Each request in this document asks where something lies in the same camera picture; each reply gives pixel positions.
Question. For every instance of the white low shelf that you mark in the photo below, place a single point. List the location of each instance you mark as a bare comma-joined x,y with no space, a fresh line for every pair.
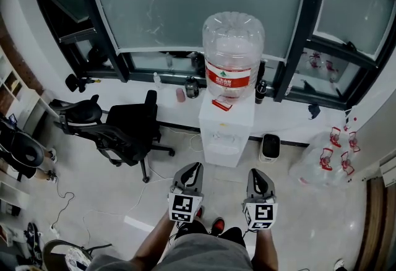
12,198

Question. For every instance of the person's right forearm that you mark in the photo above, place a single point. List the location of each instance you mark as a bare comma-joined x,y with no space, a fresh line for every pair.
263,251

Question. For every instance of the clear water jug red label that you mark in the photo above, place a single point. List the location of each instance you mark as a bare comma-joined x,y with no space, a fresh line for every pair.
232,47

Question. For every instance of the white bin with black liner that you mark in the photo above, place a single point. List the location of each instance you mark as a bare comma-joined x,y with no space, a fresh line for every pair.
269,147

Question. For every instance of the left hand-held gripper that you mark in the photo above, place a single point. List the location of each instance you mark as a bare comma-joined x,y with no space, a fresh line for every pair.
184,206

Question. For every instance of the patterned seat cushion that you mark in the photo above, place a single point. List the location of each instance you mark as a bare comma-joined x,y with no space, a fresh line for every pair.
77,260

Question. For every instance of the person's grey shirt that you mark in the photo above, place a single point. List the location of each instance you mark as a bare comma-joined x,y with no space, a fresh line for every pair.
201,254

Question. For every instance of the dark drinking jug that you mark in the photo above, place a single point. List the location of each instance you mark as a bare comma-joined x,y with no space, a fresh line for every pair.
192,88

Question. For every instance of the person's black shorts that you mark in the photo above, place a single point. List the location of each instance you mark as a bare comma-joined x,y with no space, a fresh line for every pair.
191,228

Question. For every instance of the black office chair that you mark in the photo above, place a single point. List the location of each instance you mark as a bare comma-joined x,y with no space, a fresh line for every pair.
123,127

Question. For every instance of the wooden bench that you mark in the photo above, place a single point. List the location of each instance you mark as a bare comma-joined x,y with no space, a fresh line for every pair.
374,217

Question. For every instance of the white shelf unit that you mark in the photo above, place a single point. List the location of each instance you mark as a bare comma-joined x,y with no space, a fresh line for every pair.
28,102

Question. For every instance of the person's left forearm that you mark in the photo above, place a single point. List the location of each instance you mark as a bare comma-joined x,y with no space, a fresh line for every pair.
156,239

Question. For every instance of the clear plastic bottle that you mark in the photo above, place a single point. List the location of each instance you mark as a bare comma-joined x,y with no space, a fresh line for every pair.
157,81

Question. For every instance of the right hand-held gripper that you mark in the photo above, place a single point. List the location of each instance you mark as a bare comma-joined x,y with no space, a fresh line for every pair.
261,214

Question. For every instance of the black cloth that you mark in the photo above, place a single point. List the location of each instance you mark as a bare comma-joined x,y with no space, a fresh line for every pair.
314,111

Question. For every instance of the person's right red shoe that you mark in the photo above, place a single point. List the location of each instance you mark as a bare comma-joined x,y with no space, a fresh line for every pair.
218,226

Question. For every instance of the pink cup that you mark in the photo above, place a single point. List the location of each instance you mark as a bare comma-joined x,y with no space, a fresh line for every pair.
180,96

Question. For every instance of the black bottle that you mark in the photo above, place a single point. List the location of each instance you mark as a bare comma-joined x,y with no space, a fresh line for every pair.
260,92

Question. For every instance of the white water dispenser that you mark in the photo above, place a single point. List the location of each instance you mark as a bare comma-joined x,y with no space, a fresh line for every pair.
226,115

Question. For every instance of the black handheld device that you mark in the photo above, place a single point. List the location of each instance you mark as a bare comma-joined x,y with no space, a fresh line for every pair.
74,82

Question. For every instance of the person's red shoe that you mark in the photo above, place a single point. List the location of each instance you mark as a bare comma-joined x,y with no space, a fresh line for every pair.
218,226
200,213

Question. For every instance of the round wicker chair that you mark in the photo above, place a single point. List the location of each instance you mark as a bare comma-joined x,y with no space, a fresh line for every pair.
52,251

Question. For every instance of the person's left red shoe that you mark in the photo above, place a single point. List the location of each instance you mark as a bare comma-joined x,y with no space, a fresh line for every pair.
200,213

